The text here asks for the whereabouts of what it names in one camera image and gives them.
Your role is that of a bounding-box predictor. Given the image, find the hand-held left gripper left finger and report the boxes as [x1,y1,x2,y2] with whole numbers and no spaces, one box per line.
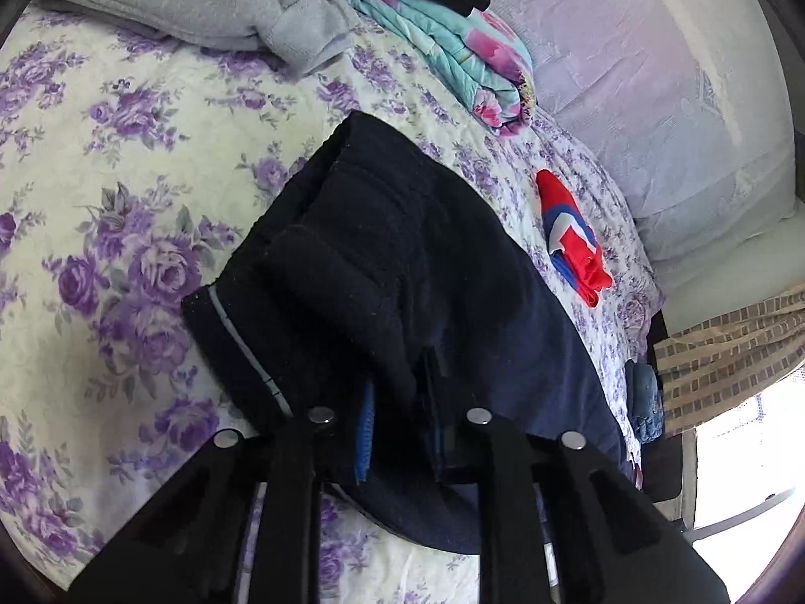
[66,381,378,604]

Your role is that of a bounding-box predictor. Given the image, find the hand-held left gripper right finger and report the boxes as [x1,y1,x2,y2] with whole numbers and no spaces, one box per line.
[421,352,731,604]

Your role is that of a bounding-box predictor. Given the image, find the navy blue pants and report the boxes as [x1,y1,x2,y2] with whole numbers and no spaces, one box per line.
[181,112,630,555]

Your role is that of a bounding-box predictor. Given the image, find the blue denim garment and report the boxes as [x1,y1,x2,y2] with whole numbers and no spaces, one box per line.
[625,361,666,444]

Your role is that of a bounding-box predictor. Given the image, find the red garment with striped band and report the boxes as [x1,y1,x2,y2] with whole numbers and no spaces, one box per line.
[536,169,614,309]

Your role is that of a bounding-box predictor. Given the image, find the beige plaid curtain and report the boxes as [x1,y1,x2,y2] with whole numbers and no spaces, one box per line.
[654,286,805,438]

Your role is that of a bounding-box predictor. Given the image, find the bright curtained window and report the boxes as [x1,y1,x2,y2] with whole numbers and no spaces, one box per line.
[688,371,805,545]

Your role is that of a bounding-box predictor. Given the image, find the folded floral teal blanket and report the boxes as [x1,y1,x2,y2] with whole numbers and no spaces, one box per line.
[343,0,535,137]

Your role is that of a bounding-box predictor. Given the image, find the large lilac pillow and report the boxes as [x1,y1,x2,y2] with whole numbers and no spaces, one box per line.
[471,0,796,265]

